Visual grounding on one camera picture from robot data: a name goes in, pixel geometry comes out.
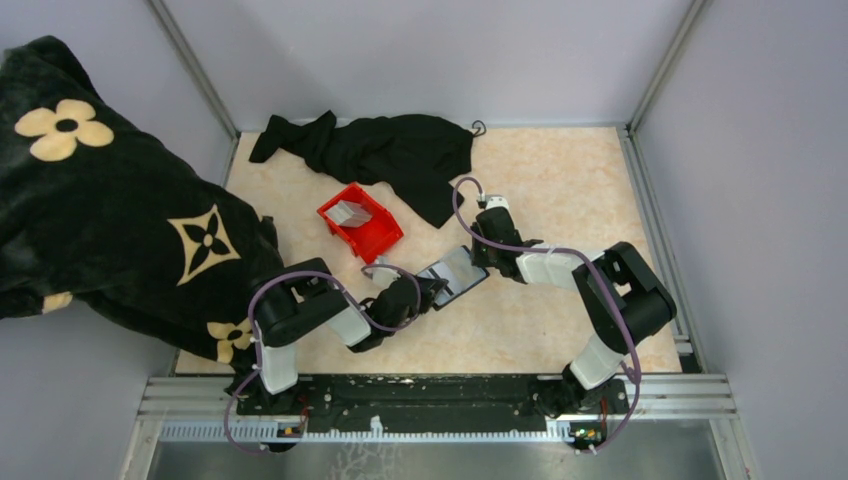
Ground black leather card holder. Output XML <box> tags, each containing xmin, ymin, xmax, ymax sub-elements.
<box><xmin>417</xmin><ymin>245</ymin><xmax>490</xmax><ymax>310</ymax></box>

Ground red plastic bin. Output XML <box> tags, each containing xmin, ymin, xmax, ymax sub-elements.
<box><xmin>317</xmin><ymin>183</ymin><xmax>404</xmax><ymax>264</ymax></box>

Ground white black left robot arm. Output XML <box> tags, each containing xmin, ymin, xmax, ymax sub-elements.
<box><xmin>227</xmin><ymin>257</ymin><xmax>448</xmax><ymax>414</ymax></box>

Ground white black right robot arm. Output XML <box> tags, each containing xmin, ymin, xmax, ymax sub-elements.
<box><xmin>470</xmin><ymin>206</ymin><xmax>677</xmax><ymax>412</ymax></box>

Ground stack of silver cards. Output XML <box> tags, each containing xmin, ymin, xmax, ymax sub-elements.
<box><xmin>326</xmin><ymin>200</ymin><xmax>372</xmax><ymax>228</ymax></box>

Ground black cloth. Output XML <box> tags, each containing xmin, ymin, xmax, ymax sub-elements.
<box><xmin>249</xmin><ymin>111</ymin><xmax>486</xmax><ymax>228</ymax></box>

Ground black floral blanket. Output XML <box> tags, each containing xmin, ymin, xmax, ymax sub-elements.
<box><xmin>1</xmin><ymin>36</ymin><xmax>283</xmax><ymax>368</ymax></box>

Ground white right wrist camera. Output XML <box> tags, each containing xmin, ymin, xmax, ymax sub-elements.
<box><xmin>478</xmin><ymin>194</ymin><xmax>509</xmax><ymax>210</ymax></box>

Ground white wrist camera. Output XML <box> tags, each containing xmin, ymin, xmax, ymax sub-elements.
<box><xmin>362</xmin><ymin>255</ymin><xmax>401</xmax><ymax>289</ymax></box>
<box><xmin>478</xmin><ymin>194</ymin><xmax>509</xmax><ymax>210</ymax></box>

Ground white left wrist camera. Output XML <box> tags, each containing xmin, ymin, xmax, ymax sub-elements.
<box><xmin>362</xmin><ymin>255</ymin><xmax>401</xmax><ymax>289</ymax></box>

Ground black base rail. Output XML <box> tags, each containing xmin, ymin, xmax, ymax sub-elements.
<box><xmin>235</xmin><ymin>374</ymin><xmax>630</xmax><ymax>433</ymax></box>

